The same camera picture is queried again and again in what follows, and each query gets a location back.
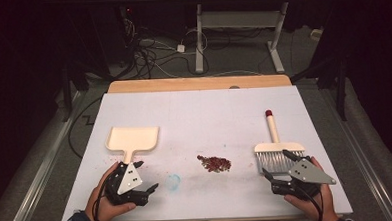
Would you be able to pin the black metal stand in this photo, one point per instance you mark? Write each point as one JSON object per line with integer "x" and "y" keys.
{"x": 339, "y": 84}
{"x": 66, "y": 92}

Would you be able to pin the wooden table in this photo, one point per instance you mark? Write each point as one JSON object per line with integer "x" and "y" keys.
{"x": 199, "y": 83}

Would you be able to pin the person's right hand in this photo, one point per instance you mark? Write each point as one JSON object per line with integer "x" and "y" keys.
{"x": 321, "y": 201}

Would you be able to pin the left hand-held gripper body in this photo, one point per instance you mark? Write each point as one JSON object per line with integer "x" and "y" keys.
{"x": 128, "y": 180}

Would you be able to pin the pile of red and green beans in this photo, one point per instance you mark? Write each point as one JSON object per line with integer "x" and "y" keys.
{"x": 215, "y": 163}

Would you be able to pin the cream brush with grey bristles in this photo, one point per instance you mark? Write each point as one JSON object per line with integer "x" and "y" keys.
{"x": 275, "y": 153}

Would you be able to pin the aluminium floor rail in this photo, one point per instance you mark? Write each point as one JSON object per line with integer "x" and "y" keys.
{"x": 362, "y": 156}
{"x": 39, "y": 167}

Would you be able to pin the white-framed desk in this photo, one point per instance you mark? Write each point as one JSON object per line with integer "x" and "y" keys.
{"x": 240, "y": 19}

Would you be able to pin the cream plastic dustpan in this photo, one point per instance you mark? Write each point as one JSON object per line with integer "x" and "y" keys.
{"x": 131, "y": 138}

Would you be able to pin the white table mat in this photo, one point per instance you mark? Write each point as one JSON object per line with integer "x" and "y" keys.
{"x": 201, "y": 123}

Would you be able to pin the person's left hand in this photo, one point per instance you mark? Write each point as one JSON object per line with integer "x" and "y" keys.
{"x": 99, "y": 208}

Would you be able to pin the white power adapter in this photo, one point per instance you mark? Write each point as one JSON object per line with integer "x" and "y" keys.
{"x": 180, "y": 48}

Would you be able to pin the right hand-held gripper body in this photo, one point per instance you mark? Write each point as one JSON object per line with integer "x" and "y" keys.
{"x": 308, "y": 175}

